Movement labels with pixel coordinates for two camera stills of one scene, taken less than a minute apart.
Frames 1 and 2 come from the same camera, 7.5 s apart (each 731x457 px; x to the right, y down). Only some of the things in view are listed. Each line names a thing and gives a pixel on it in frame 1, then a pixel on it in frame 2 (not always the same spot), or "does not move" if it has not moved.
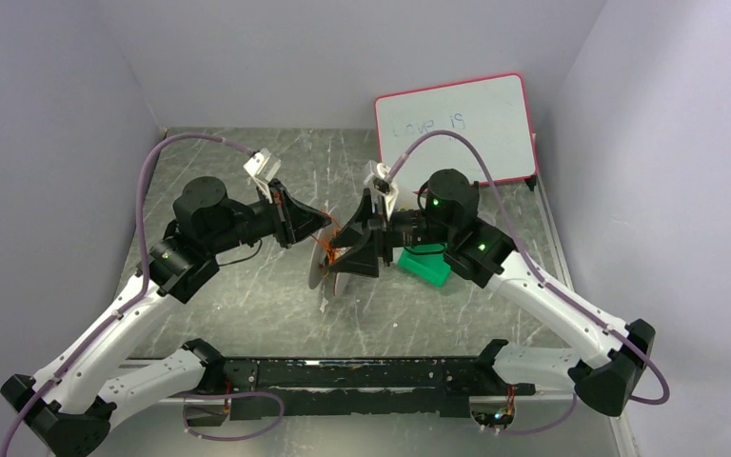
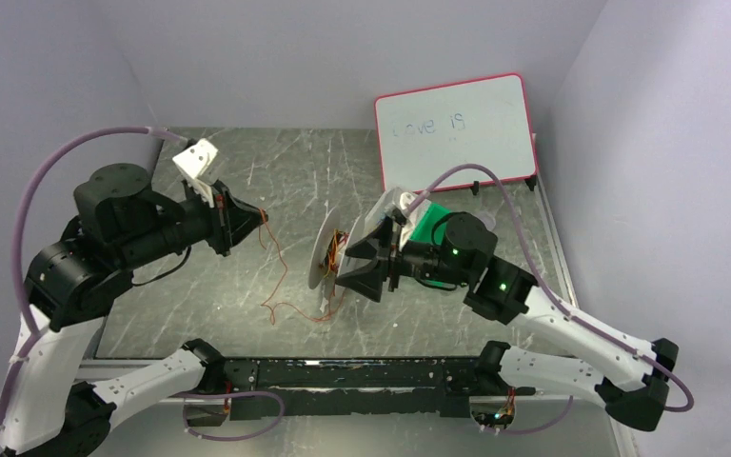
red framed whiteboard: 493,112 does not move
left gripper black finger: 292,218 → 234,219
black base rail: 422,387 does not move
